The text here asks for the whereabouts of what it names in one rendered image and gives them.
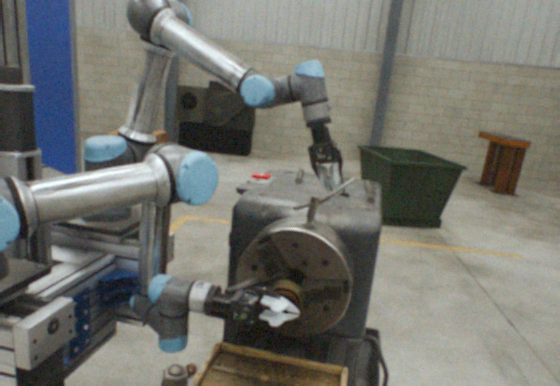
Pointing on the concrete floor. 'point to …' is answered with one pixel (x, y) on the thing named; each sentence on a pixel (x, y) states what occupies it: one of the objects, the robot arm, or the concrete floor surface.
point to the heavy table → (503, 162)
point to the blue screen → (55, 79)
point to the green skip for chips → (410, 184)
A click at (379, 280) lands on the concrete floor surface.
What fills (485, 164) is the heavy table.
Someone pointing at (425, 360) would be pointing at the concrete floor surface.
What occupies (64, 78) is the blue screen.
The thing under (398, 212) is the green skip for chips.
